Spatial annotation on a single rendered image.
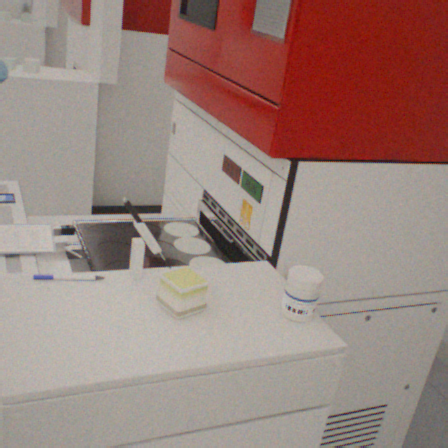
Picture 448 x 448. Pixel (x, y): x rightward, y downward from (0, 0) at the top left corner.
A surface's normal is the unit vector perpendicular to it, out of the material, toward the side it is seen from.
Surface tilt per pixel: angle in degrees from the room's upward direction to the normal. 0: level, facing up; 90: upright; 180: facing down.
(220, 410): 90
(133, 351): 0
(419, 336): 90
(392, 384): 90
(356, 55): 90
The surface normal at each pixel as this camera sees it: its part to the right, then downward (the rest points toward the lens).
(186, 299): 0.66, 0.39
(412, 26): 0.39, 0.42
